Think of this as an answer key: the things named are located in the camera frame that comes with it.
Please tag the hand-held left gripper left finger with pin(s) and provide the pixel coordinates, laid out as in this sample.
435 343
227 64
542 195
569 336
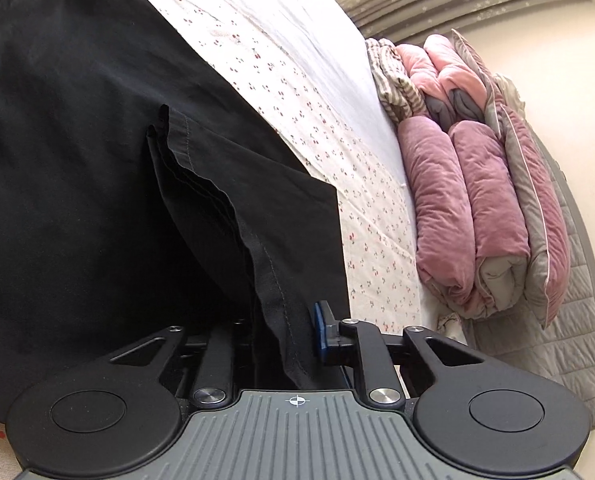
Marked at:
212 360

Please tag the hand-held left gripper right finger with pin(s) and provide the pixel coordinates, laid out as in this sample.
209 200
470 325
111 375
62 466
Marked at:
320 332

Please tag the light pink folded quilt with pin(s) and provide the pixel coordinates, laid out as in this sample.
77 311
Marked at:
442 75

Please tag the black pants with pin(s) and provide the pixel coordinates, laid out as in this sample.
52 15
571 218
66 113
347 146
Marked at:
77 160

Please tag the striped folded cloth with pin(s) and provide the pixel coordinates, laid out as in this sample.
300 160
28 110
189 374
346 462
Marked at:
395 80

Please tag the mauve quilt with grey edging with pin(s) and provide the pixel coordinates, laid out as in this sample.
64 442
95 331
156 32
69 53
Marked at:
542 210

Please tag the cherry print bed sheet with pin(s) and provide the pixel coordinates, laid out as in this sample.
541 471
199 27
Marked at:
367 260

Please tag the light blue bed sheet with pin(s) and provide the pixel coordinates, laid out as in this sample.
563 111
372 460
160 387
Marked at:
302 20

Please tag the pink grey folded quilts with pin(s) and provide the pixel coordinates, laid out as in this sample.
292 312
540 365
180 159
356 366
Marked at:
572 320

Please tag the white crumpled cloth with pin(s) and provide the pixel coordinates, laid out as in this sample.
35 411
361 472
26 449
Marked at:
450 327

